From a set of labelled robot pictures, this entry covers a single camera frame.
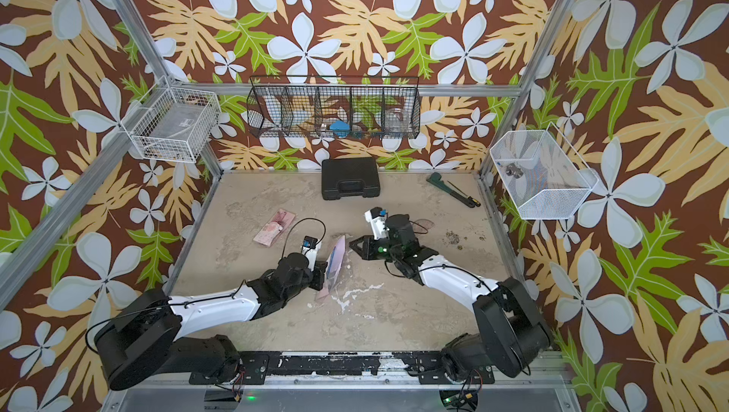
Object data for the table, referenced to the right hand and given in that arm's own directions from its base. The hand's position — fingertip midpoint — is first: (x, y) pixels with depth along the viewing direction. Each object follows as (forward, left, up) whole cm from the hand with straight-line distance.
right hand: (350, 243), depth 82 cm
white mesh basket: (+16, -58, +11) cm, 61 cm away
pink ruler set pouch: (-3, +6, -10) cm, 12 cm away
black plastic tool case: (+37, +2, -10) cm, 39 cm away
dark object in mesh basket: (+19, -50, +12) cm, 55 cm away
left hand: (-2, +7, -7) cm, 10 cm away
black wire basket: (+44, +7, +18) cm, 48 cm away
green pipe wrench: (+38, -34, -13) cm, 53 cm away
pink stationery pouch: (+13, +28, -13) cm, 34 cm away
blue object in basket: (+37, +4, +13) cm, 40 cm away
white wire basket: (+31, +56, +20) cm, 67 cm away
